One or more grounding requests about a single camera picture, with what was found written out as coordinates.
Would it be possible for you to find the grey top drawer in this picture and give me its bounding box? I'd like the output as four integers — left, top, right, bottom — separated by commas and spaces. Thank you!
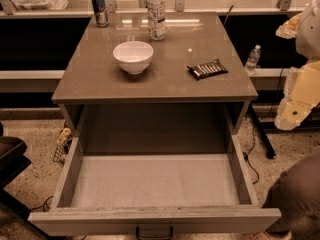
27, 104, 282, 237

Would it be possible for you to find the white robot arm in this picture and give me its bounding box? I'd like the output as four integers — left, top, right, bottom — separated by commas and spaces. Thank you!
274, 0, 320, 130

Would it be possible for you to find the grey cabinet with glossy top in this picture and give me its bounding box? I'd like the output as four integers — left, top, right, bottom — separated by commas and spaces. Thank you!
52, 12, 257, 156

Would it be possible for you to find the clear water bottle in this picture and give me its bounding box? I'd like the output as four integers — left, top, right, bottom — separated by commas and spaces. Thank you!
245, 45, 261, 76

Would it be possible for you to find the black stand leg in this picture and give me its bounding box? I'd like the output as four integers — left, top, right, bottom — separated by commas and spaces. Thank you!
248, 105, 276, 159

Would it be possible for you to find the black snack bar packet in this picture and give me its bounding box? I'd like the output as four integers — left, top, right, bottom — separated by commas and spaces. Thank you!
187, 59, 228, 80

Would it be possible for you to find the person in brown trousers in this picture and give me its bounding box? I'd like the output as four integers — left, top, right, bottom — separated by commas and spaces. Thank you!
248, 147, 320, 240

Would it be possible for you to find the white plastic bottle with label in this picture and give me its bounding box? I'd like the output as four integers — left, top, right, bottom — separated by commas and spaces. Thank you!
145, 0, 166, 40

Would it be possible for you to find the white ceramic bowl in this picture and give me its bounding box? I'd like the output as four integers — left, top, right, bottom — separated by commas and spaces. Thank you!
113, 41, 154, 74

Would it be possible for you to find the blue energy drink can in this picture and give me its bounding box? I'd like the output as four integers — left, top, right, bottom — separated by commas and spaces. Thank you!
91, 0, 108, 27

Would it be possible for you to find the black chair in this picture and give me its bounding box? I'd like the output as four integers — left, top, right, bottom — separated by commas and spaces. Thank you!
0, 122, 59, 240

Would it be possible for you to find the black floor cable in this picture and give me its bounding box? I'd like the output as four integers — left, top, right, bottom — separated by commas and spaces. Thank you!
242, 67, 286, 186

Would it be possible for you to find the black drawer handle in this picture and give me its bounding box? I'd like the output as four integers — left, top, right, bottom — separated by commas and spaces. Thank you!
135, 226, 174, 240

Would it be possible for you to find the wire basket on floor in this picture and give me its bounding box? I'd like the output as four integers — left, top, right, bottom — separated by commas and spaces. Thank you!
53, 123, 73, 164

